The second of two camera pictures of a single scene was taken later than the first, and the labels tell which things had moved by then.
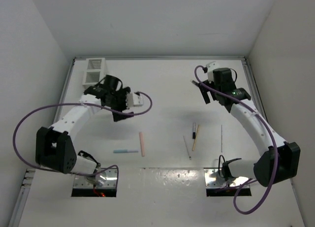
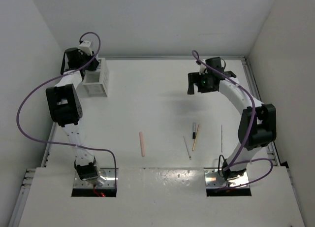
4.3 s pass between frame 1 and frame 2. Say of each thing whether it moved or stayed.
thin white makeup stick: stayed
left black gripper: moved
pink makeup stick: stayed
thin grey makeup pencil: stayed
